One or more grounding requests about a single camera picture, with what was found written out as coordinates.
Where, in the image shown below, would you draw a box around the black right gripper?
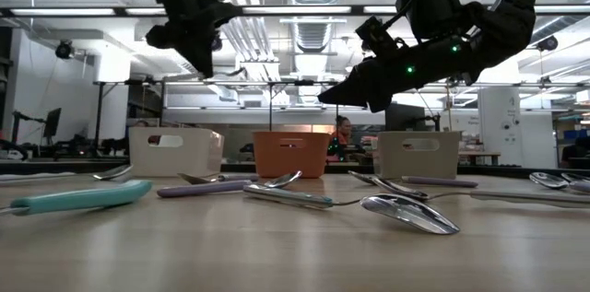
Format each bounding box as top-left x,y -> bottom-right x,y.
317,36 -> 478,113

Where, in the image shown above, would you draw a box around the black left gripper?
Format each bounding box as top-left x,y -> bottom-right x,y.
145,0 -> 216,79

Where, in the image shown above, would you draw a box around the purple-handled metal spoon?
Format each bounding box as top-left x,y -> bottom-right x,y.
156,170 -> 303,200
528,171 -> 590,194
348,169 -> 479,189
177,171 -> 260,186

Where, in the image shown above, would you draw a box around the black monitor on arm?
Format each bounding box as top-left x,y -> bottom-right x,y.
384,102 -> 443,134

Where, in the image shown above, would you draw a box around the person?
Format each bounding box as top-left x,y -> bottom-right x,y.
326,114 -> 355,163
560,137 -> 590,169

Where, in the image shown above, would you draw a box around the grey plastic bin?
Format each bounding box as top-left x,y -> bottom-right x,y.
376,131 -> 462,181

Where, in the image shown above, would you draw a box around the orange plastic bin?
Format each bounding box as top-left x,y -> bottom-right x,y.
253,131 -> 332,180

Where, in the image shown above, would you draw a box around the white plastic bin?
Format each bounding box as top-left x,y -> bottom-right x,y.
128,126 -> 226,178

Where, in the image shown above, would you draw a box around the black overhead light bar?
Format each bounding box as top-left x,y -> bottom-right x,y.
0,4 -> 590,19

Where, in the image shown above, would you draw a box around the black background robot arms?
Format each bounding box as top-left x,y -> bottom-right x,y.
54,133 -> 131,159

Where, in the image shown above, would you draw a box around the black monitor on stand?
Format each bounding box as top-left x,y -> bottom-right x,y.
42,107 -> 63,146

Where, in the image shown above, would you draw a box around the shelf with blue bins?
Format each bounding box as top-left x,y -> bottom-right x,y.
551,110 -> 590,169

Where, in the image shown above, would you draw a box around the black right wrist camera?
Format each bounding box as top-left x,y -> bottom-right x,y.
354,15 -> 400,61

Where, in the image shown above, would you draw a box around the silver ventilation duct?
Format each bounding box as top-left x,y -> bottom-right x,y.
283,0 -> 348,53

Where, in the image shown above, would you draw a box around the black background rig frame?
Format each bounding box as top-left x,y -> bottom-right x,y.
91,78 -> 342,160

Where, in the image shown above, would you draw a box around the black aluminium table frame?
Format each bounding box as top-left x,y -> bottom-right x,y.
0,157 -> 590,186

